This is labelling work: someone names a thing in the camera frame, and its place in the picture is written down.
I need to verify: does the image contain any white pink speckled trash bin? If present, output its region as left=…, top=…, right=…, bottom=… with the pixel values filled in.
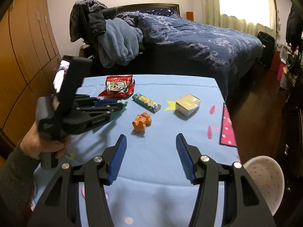
left=243, top=156, right=285, bottom=216

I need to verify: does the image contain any teal candy tube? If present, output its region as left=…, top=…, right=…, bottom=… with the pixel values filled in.
left=132, top=93, right=161, bottom=113

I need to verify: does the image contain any olive green sleeve forearm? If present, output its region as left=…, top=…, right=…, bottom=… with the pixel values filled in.
left=1, top=146, right=40, bottom=221

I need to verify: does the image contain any green window curtain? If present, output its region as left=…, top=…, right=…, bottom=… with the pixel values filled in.
left=202, top=0, right=277, bottom=38

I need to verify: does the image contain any orange toy figure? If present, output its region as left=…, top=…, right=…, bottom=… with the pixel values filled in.
left=132, top=112, right=152, bottom=132

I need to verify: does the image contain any red snack bag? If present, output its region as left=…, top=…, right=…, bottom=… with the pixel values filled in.
left=98, top=75, right=135, bottom=98

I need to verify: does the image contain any wooden wardrobe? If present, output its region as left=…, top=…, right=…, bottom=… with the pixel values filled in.
left=1, top=0, right=61, bottom=148

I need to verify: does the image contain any hanging black coat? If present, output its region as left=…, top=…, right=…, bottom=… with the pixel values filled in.
left=286, top=5, right=302, bottom=51

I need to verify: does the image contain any light blue patterned tablecloth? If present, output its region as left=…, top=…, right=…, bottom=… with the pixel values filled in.
left=59, top=75, right=239, bottom=226

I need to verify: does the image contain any black suitcase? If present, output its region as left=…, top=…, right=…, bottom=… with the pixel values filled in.
left=257, top=31, right=275, bottom=68

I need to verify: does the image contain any bed with blue duvet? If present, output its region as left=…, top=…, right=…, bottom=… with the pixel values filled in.
left=118, top=4, right=263, bottom=98

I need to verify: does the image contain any light blue fleece blanket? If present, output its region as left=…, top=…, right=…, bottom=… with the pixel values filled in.
left=98, top=17, right=143, bottom=68

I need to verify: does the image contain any orange bedside box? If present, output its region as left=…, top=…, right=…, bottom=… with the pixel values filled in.
left=186, top=11, right=194, bottom=21

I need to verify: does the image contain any phone on left gripper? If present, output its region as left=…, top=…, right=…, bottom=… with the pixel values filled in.
left=52, top=60, right=70, bottom=93

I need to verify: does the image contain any dark jackets pile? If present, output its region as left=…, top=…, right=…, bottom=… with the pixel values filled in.
left=69, top=0, right=118, bottom=43

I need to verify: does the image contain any person left hand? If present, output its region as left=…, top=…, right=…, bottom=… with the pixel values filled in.
left=19, top=121, right=71, bottom=160

